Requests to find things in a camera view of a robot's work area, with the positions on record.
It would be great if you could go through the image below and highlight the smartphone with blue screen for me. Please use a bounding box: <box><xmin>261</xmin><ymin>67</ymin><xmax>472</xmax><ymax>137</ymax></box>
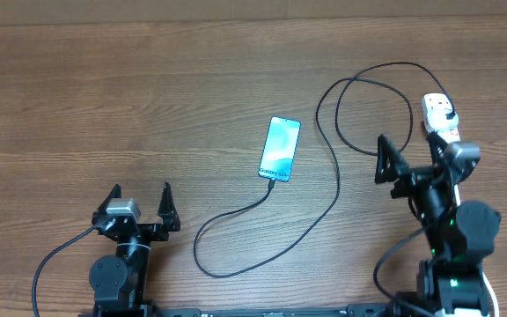
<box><xmin>258</xmin><ymin>116</ymin><xmax>301</xmax><ymax>182</ymax></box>

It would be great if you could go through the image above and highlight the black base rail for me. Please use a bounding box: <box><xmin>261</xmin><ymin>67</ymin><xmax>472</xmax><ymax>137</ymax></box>
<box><xmin>78</xmin><ymin>302</ymin><xmax>470</xmax><ymax>317</ymax></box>

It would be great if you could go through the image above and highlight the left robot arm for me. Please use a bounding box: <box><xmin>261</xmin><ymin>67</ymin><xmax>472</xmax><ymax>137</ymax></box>
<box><xmin>89</xmin><ymin>182</ymin><xmax>180</xmax><ymax>316</ymax></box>

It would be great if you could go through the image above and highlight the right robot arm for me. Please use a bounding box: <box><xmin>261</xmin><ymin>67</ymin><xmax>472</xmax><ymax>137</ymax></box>
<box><xmin>375</xmin><ymin>132</ymin><xmax>501</xmax><ymax>316</ymax></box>

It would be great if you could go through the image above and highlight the black charging cable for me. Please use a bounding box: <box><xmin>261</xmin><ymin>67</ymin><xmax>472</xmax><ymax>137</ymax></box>
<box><xmin>192</xmin><ymin>61</ymin><xmax>458</xmax><ymax>279</ymax></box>

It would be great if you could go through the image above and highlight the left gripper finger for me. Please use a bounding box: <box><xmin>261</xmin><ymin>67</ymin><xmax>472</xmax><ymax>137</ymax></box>
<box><xmin>92</xmin><ymin>184</ymin><xmax>121</xmax><ymax>223</ymax></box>
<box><xmin>158</xmin><ymin>182</ymin><xmax>180</xmax><ymax>232</ymax></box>

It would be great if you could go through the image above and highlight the white power strip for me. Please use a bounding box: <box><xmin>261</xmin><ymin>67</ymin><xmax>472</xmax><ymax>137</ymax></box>
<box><xmin>421</xmin><ymin>93</ymin><xmax>460</xmax><ymax>143</ymax></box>

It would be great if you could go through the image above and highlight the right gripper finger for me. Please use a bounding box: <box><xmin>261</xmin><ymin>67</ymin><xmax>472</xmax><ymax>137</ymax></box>
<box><xmin>375</xmin><ymin>135</ymin><xmax>409</xmax><ymax>184</ymax></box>
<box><xmin>426</xmin><ymin>132</ymin><xmax>448</xmax><ymax>168</ymax></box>

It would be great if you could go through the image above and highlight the white power strip cord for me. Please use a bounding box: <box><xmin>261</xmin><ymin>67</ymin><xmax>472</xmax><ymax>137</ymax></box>
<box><xmin>453</xmin><ymin>184</ymin><xmax>501</xmax><ymax>317</ymax></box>

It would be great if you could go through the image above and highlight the white charger plug adapter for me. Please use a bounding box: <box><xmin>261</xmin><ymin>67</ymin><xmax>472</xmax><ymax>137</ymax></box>
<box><xmin>424</xmin><ymin>108</ymin><xmax>459</xmax><ymax>133</ymax></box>

